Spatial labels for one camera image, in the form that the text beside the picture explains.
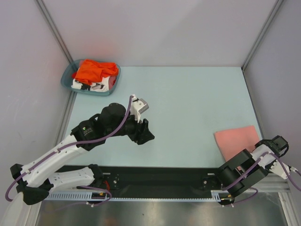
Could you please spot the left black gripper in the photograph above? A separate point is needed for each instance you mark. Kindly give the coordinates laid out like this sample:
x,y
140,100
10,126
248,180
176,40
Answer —
x,y
141,133

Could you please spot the salmon pink t shirt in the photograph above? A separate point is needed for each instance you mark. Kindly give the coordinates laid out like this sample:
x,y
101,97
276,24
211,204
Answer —
x,y
232,141

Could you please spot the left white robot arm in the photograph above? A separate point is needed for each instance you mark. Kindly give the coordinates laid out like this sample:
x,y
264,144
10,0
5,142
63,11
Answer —
x,y
35,181

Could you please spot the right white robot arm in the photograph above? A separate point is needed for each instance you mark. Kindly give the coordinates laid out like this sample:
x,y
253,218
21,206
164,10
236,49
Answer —
x,y
246,169

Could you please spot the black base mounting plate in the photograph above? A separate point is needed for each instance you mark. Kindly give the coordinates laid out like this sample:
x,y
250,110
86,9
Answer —
x,y
158,182

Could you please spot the white t shirt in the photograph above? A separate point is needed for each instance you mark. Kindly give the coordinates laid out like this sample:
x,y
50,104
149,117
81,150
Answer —
x,y
102,86

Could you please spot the red garment in basket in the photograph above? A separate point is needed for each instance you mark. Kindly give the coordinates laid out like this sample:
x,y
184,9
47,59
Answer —
x,y
112,80

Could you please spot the orange t shirt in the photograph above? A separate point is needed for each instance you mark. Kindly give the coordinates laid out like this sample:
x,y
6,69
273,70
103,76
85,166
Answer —
x,y
91,71

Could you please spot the blue plastic laundry basket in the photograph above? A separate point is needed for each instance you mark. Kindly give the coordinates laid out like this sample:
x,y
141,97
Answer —
x,y
66,80

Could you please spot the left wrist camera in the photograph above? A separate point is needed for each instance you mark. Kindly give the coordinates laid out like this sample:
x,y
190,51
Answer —
x,y
138,107

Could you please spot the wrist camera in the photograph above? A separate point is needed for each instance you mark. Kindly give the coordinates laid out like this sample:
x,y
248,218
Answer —
x,y
279,146
138,107

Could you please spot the blue slotted cable duct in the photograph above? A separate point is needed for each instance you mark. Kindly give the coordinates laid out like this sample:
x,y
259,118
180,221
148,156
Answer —
x,y
78,196

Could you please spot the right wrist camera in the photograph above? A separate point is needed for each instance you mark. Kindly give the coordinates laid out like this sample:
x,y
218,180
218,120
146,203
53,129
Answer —
x,y
279,146

